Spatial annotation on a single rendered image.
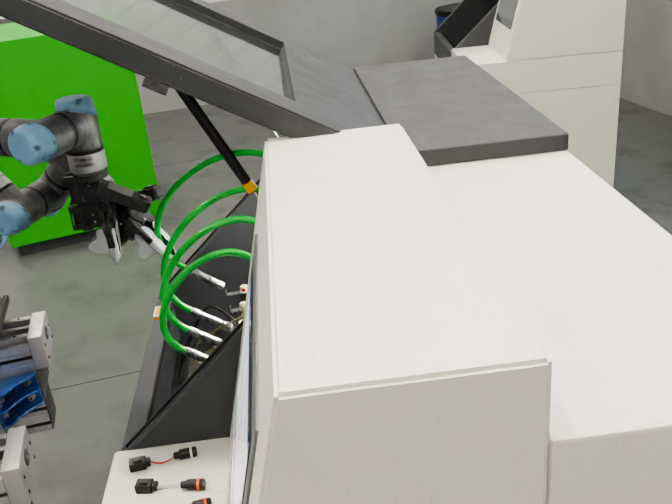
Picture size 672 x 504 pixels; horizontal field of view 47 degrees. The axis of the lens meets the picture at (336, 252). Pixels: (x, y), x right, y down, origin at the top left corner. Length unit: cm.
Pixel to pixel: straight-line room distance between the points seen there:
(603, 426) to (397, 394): 19
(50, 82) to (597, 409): 439
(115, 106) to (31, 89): 48
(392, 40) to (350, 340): 794
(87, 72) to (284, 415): 434
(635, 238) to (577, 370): 31
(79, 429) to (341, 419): 281
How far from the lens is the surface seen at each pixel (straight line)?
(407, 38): 860
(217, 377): 144
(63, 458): 326
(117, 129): 495
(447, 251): 80
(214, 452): 148
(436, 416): 63
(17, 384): 200
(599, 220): 108
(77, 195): 167
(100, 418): 341
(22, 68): 484
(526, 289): 89
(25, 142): 153
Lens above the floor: 190
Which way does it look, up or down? 25 degrees down
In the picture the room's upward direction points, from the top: 6 degrees counter-clockwise
